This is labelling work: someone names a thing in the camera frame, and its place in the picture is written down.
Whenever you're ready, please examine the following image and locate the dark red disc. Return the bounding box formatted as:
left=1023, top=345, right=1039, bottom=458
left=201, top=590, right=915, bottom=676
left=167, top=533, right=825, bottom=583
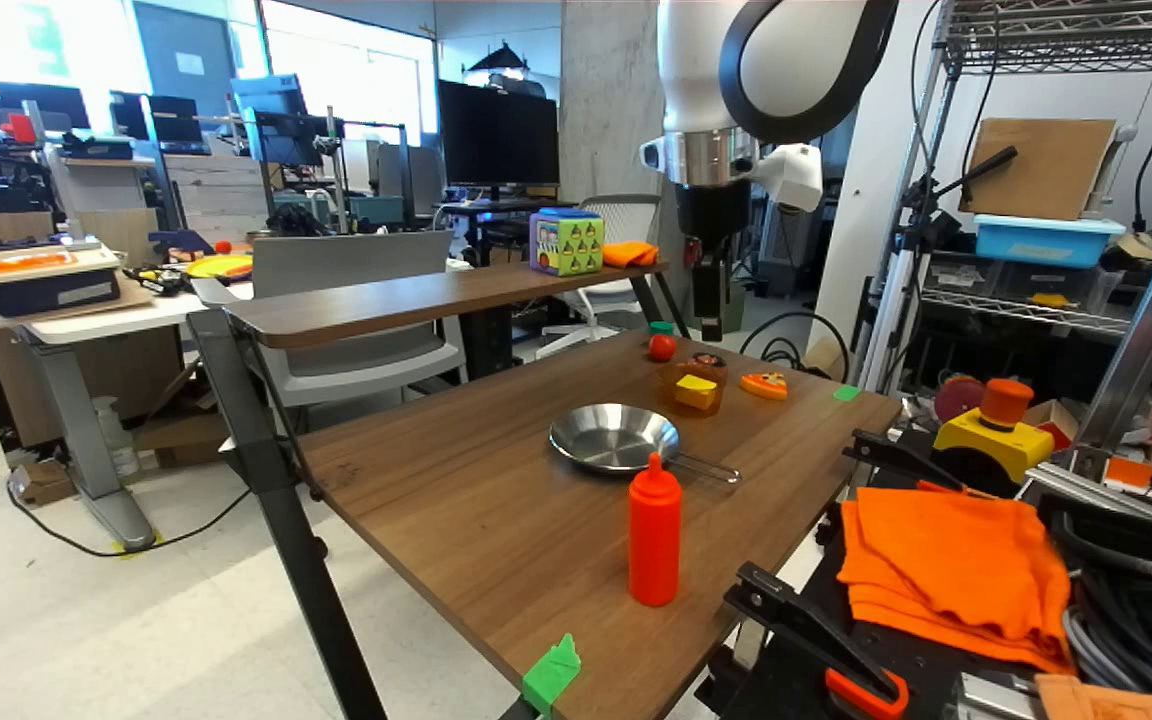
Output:
left=931, top=371, right=987, bottom=423

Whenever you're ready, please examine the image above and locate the short green tape strip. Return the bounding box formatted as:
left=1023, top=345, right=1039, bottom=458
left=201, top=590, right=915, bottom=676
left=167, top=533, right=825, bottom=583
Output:
left=517, top=633, right=586, bottom=717

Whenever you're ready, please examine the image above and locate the black cable coil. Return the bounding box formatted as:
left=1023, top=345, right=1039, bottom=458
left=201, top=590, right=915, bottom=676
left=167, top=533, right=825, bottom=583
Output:
left=1046, top=512, right=1152, bottom=673

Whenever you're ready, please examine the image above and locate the device with orange top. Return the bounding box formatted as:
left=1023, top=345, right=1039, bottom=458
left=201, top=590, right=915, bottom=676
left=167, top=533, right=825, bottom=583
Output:
left=0, top=239, right=128, bottom=318

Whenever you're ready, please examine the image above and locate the silver tripod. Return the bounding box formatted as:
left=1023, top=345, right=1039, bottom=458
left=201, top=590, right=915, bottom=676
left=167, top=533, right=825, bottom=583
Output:
left=850, top=141, right=1023, bottom=394

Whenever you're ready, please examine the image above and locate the red squeeze bottle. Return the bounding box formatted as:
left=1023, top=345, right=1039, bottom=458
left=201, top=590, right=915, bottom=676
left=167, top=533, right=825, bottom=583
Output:
left=625, top=453, right=687, bottom=612

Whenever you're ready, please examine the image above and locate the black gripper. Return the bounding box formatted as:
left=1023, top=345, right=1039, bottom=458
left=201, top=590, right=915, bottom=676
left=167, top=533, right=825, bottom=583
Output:
left=670, top=176, right=754, bottom=341

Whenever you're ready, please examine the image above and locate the thin black floor cable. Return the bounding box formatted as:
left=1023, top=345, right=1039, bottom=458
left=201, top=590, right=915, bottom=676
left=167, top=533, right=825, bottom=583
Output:
left=733, top=307, right=856, bottom=383

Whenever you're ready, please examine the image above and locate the dark wooden bench table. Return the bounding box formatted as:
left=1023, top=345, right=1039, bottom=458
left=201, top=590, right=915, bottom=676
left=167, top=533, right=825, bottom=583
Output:
left=182, top=254, right=687, bottom=720

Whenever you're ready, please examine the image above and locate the white height-adjustable desk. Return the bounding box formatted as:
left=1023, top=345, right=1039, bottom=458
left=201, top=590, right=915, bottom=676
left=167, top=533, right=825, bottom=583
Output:
left=0, top=235, right=261, bottom=553

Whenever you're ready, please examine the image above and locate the metal wire shelf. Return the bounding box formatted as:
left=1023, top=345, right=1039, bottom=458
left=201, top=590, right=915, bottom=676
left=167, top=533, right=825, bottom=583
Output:
left=913, top=0, right=1152, bottom=353

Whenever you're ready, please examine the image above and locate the folded orange cloth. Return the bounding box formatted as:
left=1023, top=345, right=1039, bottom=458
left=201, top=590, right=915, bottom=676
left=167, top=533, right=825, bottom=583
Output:
left=835, top=478, right=1075, bottom=676

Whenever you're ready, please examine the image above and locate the black monitor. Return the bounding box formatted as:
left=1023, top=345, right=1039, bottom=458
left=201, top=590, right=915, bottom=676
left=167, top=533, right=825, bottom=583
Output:
left=437, top=74, right=562, bottom=192

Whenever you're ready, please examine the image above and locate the cardboard sheet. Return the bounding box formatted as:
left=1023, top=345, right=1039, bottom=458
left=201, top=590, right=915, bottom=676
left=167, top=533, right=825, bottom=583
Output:
left=964, top=115, right=1123, bottom=223

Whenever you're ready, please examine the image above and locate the yellow emergency stop box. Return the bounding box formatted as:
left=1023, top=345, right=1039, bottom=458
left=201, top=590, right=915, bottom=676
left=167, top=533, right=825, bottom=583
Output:
left=927, top=375, right=1061, bottom=491

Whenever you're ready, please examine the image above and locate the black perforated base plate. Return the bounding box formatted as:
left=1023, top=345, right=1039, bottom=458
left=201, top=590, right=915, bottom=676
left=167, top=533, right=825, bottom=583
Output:
left=691, top=394, right=1152, bottom=720

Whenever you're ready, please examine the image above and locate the toy pizza slice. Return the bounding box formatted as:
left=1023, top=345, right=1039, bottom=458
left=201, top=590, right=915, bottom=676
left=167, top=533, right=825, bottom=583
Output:
left=735, top=367, right=796, bottom=403

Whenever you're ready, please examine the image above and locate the grey plastic chair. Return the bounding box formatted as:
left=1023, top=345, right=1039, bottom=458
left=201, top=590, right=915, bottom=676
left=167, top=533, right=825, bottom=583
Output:
left=249, top=233, right=473, bottom=410

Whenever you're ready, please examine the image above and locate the blue plastic bin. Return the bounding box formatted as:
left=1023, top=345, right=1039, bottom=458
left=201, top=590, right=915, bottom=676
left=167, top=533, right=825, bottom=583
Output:
left=970, top=213, right=1126, bottom=273

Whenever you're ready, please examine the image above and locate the amber transparent bowl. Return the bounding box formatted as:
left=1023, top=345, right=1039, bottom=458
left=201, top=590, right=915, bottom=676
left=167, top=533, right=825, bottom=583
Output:
left=652, top=363, right=726, bottom=423

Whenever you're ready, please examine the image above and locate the silver metal pan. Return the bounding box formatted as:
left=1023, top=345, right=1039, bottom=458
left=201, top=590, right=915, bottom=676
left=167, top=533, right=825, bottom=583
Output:
left=543, top=399, right=746, bottom=489

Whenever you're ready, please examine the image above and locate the crumpled orange cloth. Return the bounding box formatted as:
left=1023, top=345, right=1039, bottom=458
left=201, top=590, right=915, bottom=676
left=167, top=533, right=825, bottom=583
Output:
left=595, top=235, right=665, bottom=275

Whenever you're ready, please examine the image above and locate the colourful toy cube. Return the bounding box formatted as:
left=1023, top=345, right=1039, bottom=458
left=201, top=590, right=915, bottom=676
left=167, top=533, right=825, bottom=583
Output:
left=522, top=204, right=609, bottom=280

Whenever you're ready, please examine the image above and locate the black clamp orange handle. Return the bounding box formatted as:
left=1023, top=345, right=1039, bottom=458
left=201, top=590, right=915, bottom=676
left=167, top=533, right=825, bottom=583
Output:
left=847, top=423, right=961, bottom=489
left=725, top=561, right=915, bottom=720

